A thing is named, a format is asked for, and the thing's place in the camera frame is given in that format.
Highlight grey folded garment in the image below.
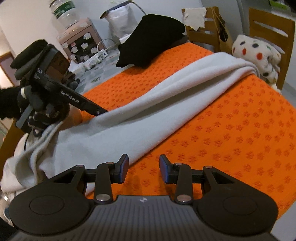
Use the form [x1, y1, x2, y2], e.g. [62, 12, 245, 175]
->
[174, 34, 190, 45]

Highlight checked leaf-print tablecloth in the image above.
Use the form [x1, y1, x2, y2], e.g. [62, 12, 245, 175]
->
[69, 49, 130, 95]

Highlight spotted plush toy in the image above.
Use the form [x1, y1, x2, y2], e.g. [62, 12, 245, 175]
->
[232, 34, 285, 84]

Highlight orange patterned mat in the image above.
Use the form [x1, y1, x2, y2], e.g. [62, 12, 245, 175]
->
[79, 43, 296, 220]

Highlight clear water bottle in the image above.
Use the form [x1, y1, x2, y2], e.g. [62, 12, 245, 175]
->
[48, 0, 80, 30]

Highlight person's left hand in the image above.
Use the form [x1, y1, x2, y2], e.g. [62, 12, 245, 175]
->
[17, 71, 81, 137]

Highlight white power strip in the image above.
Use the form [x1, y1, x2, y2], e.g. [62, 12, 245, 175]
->
[83, 52, 110, 70]

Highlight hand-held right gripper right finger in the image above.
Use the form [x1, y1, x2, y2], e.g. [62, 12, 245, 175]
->
[159, 154, 243, 204]

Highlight white plastic bag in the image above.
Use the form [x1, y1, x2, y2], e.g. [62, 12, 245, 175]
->
[107, 5, 144, 44]

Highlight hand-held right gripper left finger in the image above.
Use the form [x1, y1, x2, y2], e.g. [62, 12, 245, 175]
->
[52, 153, 129, 204]

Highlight wooden chair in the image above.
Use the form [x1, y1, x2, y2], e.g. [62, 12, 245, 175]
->
[0, 125, 26, 172]
[248, 8, 296, 91]

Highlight black garment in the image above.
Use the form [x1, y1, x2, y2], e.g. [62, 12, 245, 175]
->
[116, 14, 187, 68]

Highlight wooden door frame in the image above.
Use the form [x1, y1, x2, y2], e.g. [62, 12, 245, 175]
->
[0, 51, 15, 80]

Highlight pink water dispenser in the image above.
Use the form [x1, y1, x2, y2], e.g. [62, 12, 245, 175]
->
[57, 17, 106, 62]

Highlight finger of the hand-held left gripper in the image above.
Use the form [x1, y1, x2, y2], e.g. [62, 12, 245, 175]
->
[90, 105, 109, 116]

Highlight cream fleece pants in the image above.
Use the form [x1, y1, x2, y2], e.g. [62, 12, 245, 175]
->
[0, 52, 261, 197]

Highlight cream cloth piece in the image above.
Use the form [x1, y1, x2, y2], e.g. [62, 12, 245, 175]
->
[183, 7, 208, 32]

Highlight white cable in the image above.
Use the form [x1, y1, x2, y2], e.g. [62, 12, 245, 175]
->
[97, 38, 119, 53]

